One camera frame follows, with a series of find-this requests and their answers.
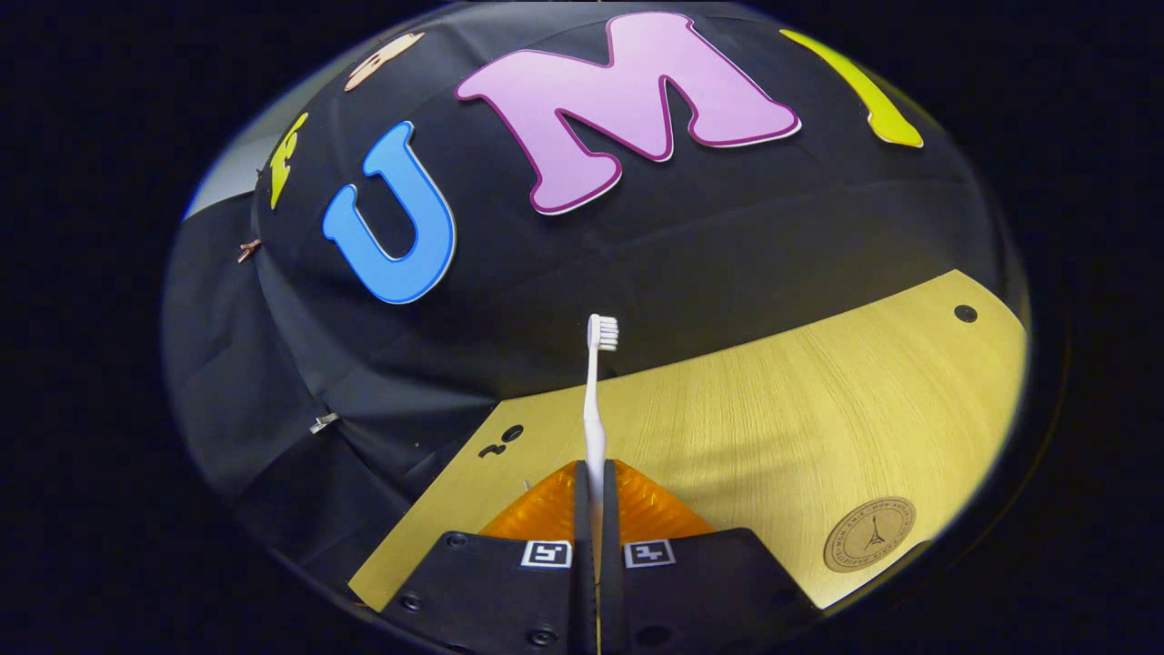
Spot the round wooden coaster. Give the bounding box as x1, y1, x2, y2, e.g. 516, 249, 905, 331
823, 496, 918, 574

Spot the wooden desktop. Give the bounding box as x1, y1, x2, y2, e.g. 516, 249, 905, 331
348, 269, 1029, 612

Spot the white toothbrush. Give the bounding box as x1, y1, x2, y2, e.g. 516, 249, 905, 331
582, 314, 620, 583

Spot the black backdrop cloth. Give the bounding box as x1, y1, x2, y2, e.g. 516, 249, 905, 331
164, 0, 1024, 601

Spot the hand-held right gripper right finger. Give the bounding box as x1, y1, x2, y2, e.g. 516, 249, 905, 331
596, 459, 819, 655

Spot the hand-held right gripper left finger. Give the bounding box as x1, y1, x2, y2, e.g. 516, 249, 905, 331
380, 459, 599, 655

